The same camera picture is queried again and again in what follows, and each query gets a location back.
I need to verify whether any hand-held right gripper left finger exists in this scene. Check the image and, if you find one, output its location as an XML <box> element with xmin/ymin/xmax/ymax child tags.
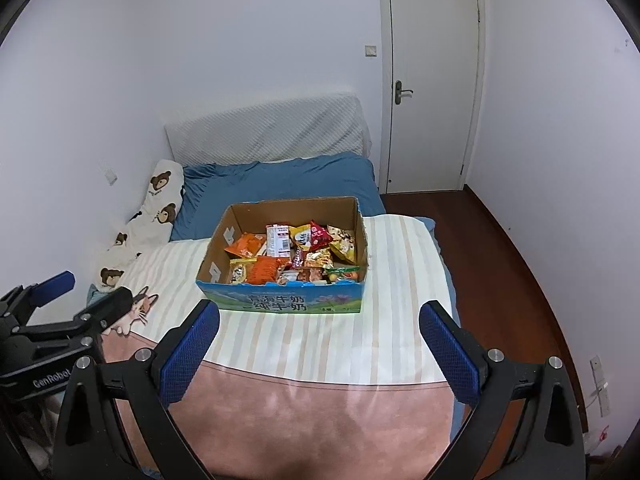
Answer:
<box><xmin>52</xmin><ymin>299</ymin><xmax>221</xmax><ymax>480</ymax></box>

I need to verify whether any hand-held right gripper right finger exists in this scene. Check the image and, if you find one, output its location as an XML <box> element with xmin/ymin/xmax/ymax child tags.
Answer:
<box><xmin>419</xmin><ymin>301</ymin><xmax>586</xmax><ymax>480</ymax></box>

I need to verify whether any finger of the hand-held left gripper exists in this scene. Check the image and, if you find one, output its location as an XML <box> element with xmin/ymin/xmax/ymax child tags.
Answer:
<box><xmin>0</xmin><ymin>271</ymin><xmax>76</xmax><ymax>328</ymax></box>
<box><xmin>15</xmin><ymin>286</ymin><xmax>133</xmax><ymax>346</ymax></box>

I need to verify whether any cardboard box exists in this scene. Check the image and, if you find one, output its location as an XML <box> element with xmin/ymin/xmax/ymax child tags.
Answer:
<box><xmin>195</xmin><ymin>196</ymin><xmax>370</xmax><ymax>315</ymax></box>

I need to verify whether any orange packet with brown label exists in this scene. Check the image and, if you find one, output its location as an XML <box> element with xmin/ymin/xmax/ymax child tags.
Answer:
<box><xmin>229</xmin><ymin>256</ymin><xmax>293</xmax><ymax>285</ymax></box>

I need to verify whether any plain orange snack packet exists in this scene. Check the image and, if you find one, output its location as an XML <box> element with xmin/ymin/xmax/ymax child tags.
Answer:
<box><xmin>223</xmin><ymin>232</ymin><xmax>267</xmax><ymax>261</ymax></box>

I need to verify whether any red white snack packet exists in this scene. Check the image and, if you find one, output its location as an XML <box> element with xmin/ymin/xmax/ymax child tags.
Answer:
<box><xmin>265</xmin><ymin>223</ymin><xmax>292</xmax><ymax>257</ymax></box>

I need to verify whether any yellow panda snack packet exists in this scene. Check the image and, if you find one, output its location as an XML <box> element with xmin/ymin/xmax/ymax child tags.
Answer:
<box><xmin>327</xmin><ymin>226</ymin><xmax>357</xmax><ymax>263</ymax></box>

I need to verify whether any striped cat blanket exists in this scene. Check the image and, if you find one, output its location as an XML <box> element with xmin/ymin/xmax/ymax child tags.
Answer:
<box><xmin>100</xmin><ymin>214</ymin><xmax>473</xmax><ymax>480</ymax></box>

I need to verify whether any bear print pillow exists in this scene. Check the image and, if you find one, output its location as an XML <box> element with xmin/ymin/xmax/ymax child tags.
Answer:
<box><xmin>95</xmin><ymin>160</ymin><xmax>185</xmax><ymax>292</ymax></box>

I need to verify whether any red yellow instant noodle packet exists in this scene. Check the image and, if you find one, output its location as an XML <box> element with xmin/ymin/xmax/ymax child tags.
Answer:
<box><xmin>304</xmin><ymin>220</ymin><xmax>335</xmax><ymax>270</ymax></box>

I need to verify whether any blue bed sheet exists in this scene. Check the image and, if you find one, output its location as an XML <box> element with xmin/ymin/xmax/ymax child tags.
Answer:
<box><xmin>170</xmin><ymin>154</ymin><xmax>458</xmax><ymax>321</ymax></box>

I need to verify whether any white padded headboard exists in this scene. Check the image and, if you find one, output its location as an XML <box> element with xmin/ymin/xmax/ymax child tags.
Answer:
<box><xmin>165</xmin><ymin>92</ymin><xmax>371</xmax><ymax>167</ymax></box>

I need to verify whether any white door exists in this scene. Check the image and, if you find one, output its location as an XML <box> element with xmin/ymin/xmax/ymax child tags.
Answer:
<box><xmin>377</xmin><ymin>0</ymin><xmax>486</xmax><ymax>195</ymax></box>

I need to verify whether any white wall socket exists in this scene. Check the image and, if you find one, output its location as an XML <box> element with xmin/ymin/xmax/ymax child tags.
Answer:
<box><xmin>590</xmin><ymin>355</ymin><xmax>612</xmax><ymax>417</ymax></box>

